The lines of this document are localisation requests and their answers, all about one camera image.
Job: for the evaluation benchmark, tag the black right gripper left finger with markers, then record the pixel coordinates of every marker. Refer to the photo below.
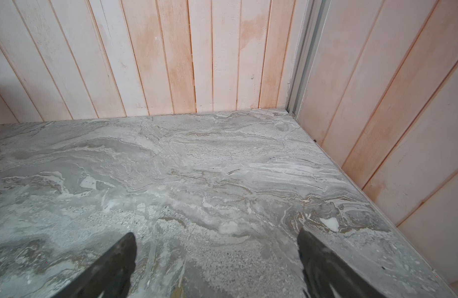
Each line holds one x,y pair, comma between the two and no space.
109,276

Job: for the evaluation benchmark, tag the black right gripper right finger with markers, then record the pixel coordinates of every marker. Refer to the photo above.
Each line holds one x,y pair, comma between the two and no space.
326,275

